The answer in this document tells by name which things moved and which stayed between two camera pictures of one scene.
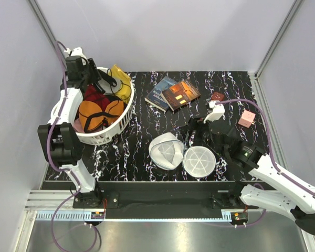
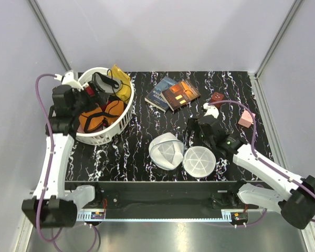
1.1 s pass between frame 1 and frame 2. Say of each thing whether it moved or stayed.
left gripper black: moved
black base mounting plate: stayed
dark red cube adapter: stayed
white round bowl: stayed
